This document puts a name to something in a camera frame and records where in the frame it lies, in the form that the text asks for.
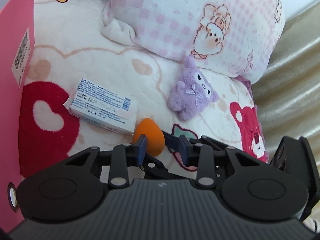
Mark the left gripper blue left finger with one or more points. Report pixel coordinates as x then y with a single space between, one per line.
124 156

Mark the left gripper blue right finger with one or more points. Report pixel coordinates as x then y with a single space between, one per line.
200 156

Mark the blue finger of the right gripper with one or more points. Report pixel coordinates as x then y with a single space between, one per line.
171 142

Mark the orange makeup sponge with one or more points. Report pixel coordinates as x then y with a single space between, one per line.
154 136

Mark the purple plush toy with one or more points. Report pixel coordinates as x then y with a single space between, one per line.
192 92

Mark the white blue soap box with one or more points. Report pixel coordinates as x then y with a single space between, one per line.
103 108

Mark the pink checkered cartoon pillow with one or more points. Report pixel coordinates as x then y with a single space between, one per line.
230 37

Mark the pink cardboard box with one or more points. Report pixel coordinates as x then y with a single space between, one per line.
17 43

